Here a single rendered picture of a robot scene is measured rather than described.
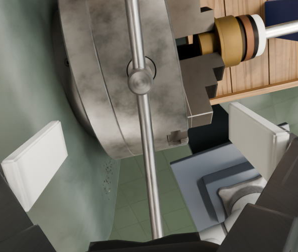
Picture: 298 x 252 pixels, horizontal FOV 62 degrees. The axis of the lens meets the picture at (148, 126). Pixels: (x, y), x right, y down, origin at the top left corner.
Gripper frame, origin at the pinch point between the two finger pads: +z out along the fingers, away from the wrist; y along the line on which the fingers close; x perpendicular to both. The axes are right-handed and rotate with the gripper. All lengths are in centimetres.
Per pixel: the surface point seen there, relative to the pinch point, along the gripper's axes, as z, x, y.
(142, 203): 148, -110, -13
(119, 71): 12.4, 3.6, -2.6
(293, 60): 49, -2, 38
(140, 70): 3.9, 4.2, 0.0
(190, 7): 24.4, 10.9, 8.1
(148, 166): 4.6, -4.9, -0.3
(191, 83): 21.1, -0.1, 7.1
